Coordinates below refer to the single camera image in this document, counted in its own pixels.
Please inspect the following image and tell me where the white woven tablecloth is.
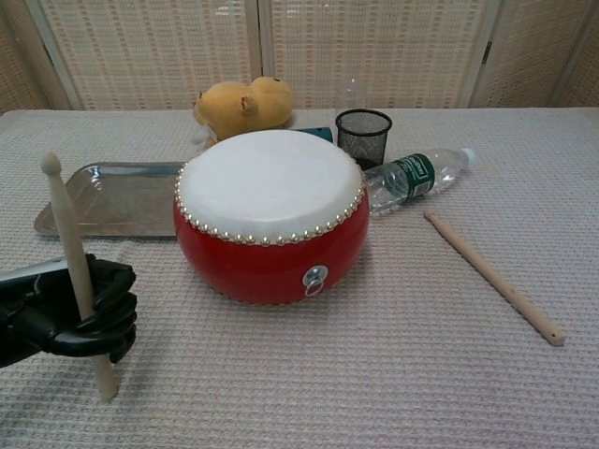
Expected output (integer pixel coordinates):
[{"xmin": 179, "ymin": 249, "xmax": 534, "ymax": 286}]
[{"xmin": 0, "ymin": 108, "xmax": 599, "ymax": 449}]

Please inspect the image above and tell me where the black mesh pen cup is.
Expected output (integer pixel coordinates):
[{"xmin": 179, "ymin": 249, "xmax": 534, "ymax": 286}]
[{"xmin": 334, "ymin": 109, "xmax": 393, "ymax": 170}]

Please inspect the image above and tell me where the clear plastic water bottle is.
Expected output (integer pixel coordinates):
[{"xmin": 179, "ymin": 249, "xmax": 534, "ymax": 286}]
[{"xmin": 363, "ymin": 147, "xmax": 477, "ymax": 217}]

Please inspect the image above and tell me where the silver metal tray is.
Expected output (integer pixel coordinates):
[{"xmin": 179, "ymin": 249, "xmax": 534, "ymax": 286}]
[{"xmin": 33, "ymin": 161, "xmax": 184, "ymax": 240}]

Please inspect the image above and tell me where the yellow plush animal toy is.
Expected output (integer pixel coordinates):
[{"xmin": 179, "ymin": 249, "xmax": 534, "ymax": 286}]
[{"xmin": 191, "ymin": 75, "xmax": 295, "ymax": 147}]

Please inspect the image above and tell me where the teal cylinder block with holes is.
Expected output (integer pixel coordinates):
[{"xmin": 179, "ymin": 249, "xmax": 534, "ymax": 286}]
[{"xmin": 289, "ymin": 125, "xmax": 336, "ymax": 144}]

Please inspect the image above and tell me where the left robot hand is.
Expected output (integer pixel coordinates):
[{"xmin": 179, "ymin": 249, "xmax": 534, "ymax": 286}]
[{"xmin": 0, "ymin": 253, "xmax": 139, "ymax": 370}]

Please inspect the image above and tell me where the clear glass cup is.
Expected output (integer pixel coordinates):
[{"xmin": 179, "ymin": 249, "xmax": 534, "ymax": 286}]
[{"xmin": 343, "ymin": 79, "xmax": 371, "ymax": 113}]

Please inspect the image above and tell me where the woven folding screen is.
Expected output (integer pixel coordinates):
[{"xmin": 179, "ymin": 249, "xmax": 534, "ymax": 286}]
[{"xmin": 0, "ymin": 0, "xmax": 599, "ymax": 113}]

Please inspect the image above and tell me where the red drum with white skin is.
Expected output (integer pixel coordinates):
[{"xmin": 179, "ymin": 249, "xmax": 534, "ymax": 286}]
[{"xmin": 172, "ymin": 129, "xmax": 371, "ymax": 308}]

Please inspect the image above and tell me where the wooden drumstick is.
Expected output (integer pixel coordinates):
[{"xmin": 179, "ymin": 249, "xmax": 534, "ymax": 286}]
[
  {"xmin": 40, "ymin": 150, "xmax": 118, "ymax": 403},
  {"xmin": 423, "ymin": 209, "xmax": 567, "ymax": 348}
]

